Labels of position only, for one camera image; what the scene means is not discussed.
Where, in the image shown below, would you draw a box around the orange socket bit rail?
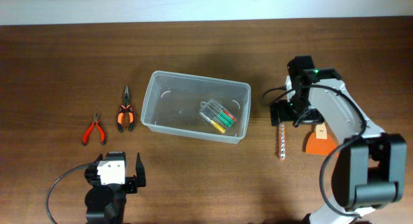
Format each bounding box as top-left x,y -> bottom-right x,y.
279,122 -> 286,161

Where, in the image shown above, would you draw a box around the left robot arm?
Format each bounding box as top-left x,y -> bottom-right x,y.
85,152 -> 146,224

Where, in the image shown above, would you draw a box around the orange black long-nose pliers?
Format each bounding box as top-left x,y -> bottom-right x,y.
117,85 -> 135,132

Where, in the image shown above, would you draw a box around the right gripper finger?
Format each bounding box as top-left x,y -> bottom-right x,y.
270,100 -> 292,127
293,108 -> 324,127

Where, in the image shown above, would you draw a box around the orange scraper wooden handle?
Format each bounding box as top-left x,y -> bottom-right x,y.
305,123 -> 337,156

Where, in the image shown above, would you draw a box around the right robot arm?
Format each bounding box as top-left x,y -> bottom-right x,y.
268,56 -> 407,223

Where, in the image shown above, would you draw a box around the clear screwdriver set case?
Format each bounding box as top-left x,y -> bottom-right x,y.
199,99 -> 237,134

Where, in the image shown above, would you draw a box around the clear plastic container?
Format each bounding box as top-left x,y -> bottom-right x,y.
141,70 -> 252,144

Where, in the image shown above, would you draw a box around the red small cutting pliers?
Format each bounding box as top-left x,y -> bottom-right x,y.
81,112 -> 107,147

